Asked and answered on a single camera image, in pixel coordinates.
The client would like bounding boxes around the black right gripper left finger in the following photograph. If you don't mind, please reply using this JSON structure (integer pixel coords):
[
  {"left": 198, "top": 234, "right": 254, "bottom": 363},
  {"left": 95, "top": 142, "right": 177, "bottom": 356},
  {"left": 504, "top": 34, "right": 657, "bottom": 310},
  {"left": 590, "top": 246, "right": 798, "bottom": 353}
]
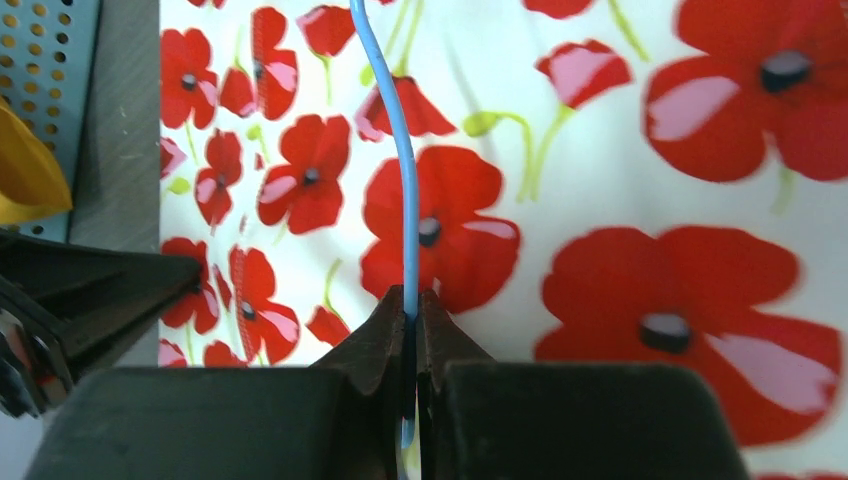
[{"left": 313, "top": 286, "right": 406, "bottom": 479}]

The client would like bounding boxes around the red poppy print garment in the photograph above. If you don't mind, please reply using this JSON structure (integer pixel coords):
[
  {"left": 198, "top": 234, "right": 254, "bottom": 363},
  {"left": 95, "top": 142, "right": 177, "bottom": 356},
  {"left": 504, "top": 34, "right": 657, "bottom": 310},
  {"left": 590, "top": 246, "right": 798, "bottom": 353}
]
[{"left": 158, "top": 1, "right": 847, "bottom": 479}]

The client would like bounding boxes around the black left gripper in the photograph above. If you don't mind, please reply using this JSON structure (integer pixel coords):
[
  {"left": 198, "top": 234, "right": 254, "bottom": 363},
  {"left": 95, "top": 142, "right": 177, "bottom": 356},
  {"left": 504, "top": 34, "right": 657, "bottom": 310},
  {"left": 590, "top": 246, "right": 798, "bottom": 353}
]
[{"left": 1, "top": 230, "right": 201, "bottom": 418}]

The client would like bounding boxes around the light blue hanger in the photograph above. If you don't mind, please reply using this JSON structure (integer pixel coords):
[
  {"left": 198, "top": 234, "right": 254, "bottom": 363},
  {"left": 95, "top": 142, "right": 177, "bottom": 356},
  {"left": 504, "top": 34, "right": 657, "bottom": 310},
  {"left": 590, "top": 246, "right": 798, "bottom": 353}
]
[{"left": 350, "top": 0, "right": 420, "bottom": 451}]

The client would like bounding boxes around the blue plastic basket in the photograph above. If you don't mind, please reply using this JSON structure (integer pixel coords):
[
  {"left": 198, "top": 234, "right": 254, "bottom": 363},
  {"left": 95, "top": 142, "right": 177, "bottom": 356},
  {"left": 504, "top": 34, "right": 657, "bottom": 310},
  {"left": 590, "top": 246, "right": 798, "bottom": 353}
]
[{"left": 1, "top": 0, "right": 101, "bottom": 243}]

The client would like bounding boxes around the yellow garment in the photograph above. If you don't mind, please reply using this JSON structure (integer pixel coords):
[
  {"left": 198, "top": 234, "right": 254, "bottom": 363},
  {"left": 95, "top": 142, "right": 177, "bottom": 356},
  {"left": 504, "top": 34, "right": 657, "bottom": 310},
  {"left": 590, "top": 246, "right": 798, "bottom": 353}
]
[{"left": 1, "top": 101, "right": 73, "bottom": 225}]

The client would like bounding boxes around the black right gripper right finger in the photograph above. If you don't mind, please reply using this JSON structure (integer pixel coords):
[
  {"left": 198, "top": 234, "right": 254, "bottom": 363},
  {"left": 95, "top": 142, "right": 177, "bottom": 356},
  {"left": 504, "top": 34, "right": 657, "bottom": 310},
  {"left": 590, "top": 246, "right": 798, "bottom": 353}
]
[{"left": 417, "top": 290, "right": 493, "bottom": 479}]

